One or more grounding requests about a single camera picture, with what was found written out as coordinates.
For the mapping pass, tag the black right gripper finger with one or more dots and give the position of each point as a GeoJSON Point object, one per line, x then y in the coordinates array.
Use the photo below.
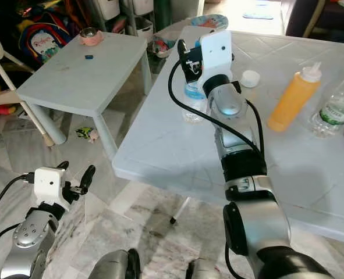
{"type": "Point", "coordinates": [183, 52]}

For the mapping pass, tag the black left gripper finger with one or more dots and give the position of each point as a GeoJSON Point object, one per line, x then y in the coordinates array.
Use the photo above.
{"type": "Point", "coordinates": [63, 165]}
{"type": "Point", "coordinates": [88, 177]}

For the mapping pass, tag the clear water bottle blue cap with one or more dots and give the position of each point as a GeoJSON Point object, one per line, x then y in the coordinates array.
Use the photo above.
{"type": "Point", "coordinates": [192, 110]}

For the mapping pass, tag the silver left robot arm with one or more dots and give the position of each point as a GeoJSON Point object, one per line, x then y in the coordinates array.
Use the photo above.
{"type": "Point", "coordinates": [29, 238]}

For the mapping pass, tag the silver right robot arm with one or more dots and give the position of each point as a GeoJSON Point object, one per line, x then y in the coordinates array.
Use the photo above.
{"type": "Point", "coordinates": [227, 104]}

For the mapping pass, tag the colourful baby seat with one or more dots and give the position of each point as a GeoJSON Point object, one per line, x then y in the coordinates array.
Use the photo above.
{"type": "Point", "coordinates": [163, 43]}

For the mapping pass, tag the small green white toy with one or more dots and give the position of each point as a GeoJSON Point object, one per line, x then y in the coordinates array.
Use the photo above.
{"type": "Point", "coordinates": [85, 133]}

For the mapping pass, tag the white capped jar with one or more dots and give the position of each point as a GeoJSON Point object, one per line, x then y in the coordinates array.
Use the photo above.
{"type": "Point", "coordinates": [250, 78]}

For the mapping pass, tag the light floor mat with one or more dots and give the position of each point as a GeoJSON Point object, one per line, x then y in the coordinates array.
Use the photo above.
{"type": "Point", "coordinates": [258, 13]}

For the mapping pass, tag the large white plastic table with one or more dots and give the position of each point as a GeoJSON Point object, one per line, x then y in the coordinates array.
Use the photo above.
{"type": "Point", "coordinates": [166, 145]}

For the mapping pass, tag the small white plastic table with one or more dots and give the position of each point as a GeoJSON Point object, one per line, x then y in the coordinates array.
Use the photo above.
{"type": "Point", "coordinates": [78, 81]}

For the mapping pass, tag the white drawer unit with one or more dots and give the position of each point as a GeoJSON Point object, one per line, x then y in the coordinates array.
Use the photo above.
{"type": "Point", "coordinates": [107, 7]}

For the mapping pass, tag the pink cup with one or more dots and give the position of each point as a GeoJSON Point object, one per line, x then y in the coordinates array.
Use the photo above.
{"type": "Point", "coordinates": [91, 39]}

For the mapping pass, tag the orange squeeze bottle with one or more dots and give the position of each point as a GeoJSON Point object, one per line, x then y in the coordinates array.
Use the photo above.
{"type": "Point", "coordinates": [291, 102]}

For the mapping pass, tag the colourful kids backpack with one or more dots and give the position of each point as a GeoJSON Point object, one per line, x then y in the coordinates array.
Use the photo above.
{"type": "Point", "coordinates": [46, 35]}

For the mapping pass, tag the water bottle green label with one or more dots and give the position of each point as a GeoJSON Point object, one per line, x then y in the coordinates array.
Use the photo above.
{"type": "Point", "coordinates": [332, 113]}

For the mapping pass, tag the robot right leg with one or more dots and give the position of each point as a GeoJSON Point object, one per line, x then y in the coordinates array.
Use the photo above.
{"type": "Point", "coordinates": [204, 272]}

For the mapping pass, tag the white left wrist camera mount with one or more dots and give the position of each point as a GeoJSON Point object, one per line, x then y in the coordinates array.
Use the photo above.
{"type": "Point", "coordinates": [49, 187]}

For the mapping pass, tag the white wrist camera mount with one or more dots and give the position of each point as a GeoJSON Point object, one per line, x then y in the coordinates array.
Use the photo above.
{"type": "Point", "coordinates": [218, 52]}
{"type": "Point", "coordinates": [49, 187]}

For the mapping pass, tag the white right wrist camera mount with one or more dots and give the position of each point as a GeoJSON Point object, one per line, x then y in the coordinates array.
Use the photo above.
{"type": "Point", "coordinates": [218, 52]}

